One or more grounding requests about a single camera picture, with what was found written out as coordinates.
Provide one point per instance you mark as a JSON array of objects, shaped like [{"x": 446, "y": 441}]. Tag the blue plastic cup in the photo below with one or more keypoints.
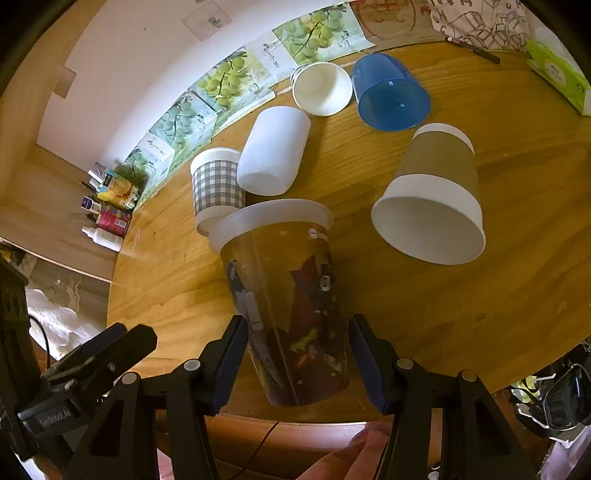
[{"x": 388, "y": 96}]

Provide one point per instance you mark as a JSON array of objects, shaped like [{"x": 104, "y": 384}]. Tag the white paper cup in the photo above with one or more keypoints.
[{"x": 321, "y": 89}]

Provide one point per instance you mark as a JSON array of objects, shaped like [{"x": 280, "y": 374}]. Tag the brown cardboard sheet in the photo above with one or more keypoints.
[{"x": 396, "y": 22}]

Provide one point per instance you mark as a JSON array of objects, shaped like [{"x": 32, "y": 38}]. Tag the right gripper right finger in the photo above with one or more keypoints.
[{"x": 477, "y": 440}]

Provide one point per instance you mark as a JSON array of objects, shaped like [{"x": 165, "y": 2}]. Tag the right hand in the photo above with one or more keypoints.
[{"x": 357, "y": 461}]

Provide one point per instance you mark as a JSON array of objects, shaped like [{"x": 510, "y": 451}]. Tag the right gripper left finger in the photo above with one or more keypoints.
[{"x": 120, "y": 442}]

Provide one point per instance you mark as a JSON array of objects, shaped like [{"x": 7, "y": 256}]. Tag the white cloth on left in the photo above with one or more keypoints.
[{"x": 70, "y": 308}]

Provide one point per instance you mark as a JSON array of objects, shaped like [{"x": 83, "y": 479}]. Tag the white frosted plastic cup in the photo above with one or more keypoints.
[{"x": 271, "y": 158}]

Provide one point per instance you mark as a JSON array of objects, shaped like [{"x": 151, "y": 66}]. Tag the green grape paper sheet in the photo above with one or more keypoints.
[{"x": 234, "y": 87}]

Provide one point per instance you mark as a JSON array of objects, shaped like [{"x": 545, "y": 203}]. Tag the wooden bookshelf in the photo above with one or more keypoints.
[{"x": 41, "y": 192}]

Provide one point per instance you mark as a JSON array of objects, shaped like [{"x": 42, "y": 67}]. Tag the green tissue pack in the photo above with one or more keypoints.
[{"x": 560, "y": 74}]

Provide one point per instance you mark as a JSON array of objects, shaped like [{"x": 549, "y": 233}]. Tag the white spray bottle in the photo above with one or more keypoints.
[{"x": 104, "y": 238}]

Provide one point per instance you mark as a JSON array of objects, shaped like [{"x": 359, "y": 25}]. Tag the grey checkered paper cup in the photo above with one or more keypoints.
[{"x": 215, "y": 190}]

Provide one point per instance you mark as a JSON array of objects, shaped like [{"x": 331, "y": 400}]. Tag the brown sleeved paper cup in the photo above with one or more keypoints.
[{"x": 432, "y": 209}]

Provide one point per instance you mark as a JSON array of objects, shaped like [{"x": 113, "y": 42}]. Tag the red can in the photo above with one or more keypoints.
[{"x": 107, "y": 217}]

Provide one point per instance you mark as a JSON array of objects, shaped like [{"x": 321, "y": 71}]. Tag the brown printed plastic cup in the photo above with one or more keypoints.
[{"x": 278, "y": 264}]

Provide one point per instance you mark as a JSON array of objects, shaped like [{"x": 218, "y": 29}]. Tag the dark pen on table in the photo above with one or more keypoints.
[{"x": 476, "y": 50}]

